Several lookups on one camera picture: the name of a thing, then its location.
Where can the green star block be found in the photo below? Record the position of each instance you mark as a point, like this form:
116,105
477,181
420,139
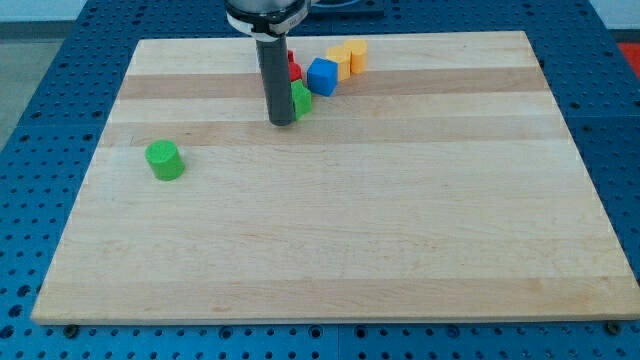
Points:
302,99

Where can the blue cube block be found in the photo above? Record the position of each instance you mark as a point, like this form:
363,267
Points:
322,76

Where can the red block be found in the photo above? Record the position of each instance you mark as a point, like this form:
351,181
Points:
295,70

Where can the wooden board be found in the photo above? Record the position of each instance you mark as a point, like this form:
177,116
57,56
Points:
440,185

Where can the yellow cube block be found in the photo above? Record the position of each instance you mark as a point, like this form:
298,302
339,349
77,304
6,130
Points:
342,57

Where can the grey cylindrical pointer rod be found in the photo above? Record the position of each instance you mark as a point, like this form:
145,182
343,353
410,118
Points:
274,68

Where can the yellow cylinder block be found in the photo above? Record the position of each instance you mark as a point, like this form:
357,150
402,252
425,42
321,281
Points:
358,49

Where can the green cylinder block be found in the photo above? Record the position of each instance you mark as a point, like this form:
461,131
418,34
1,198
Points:
164,159

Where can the blue perforated table plate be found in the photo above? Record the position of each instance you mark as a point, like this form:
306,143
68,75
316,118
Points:
45,159

